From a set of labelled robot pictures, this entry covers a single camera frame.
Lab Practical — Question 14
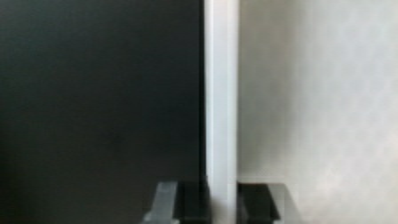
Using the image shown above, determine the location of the white desk top tray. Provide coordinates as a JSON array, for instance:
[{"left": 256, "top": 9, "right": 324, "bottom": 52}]
[{"left": 205, "top": 0, "right": 398, "bottom": 224}]

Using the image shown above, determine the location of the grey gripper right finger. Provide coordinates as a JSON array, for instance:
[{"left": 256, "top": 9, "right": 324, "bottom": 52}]
[{"left": 237, "top": 183, "right": 281, "bottom": 224}]

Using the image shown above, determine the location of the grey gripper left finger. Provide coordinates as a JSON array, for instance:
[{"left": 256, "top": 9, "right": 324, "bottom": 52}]
[{"left": 141, "top": 182, "right": 210, "bottom": 224}]

